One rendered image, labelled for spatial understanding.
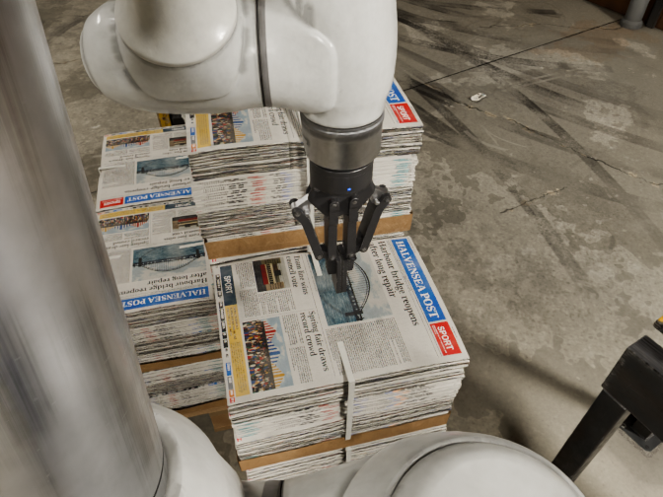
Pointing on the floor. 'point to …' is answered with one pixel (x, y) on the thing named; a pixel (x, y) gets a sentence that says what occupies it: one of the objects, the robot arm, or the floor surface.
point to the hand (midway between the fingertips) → (338, 269)
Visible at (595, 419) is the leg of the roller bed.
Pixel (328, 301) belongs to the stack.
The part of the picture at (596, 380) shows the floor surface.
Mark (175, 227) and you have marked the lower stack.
